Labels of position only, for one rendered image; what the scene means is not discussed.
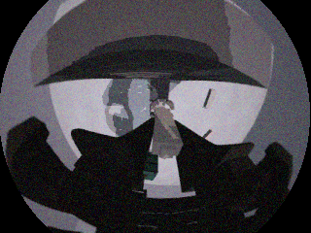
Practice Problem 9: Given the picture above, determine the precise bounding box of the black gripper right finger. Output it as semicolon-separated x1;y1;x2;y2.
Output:
175;119;256;193

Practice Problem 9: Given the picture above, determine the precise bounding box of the pale pink rectangular block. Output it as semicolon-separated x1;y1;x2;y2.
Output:
202;129;213;140

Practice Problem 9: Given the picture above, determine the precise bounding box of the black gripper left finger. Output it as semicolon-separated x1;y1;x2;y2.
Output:
70;117;155;191

